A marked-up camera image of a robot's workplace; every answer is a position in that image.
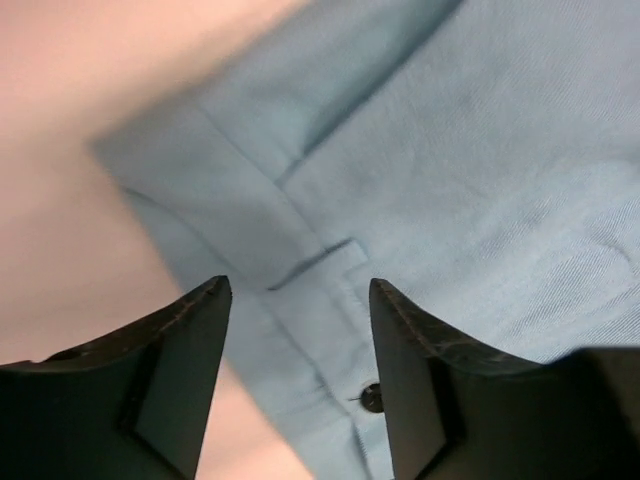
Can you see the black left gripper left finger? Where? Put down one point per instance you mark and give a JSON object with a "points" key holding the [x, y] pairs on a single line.
{"points": [[131, 404]]}

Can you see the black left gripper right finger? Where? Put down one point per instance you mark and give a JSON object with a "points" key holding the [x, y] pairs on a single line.
{"points": [[456, 408]]}

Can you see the light blue trousers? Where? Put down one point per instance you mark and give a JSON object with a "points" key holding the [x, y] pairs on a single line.
{"points": [[482, 156]]}

